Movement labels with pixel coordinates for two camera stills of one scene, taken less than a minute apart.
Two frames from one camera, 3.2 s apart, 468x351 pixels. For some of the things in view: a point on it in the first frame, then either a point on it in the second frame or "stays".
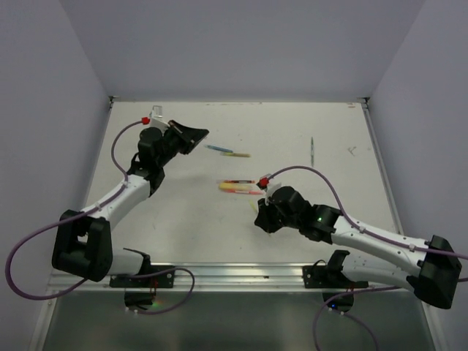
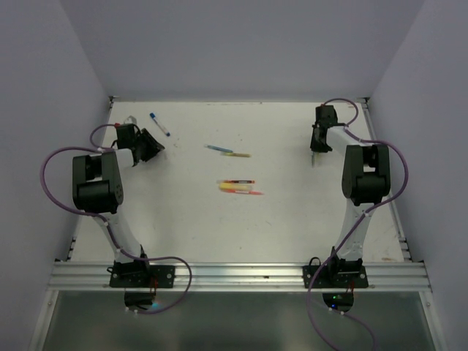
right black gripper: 263,220 to 314,145
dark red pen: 240,181 stays
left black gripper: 193,137 to 153,147
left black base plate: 163,279 stays
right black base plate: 329,276 stays
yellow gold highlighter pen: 235,154 stays
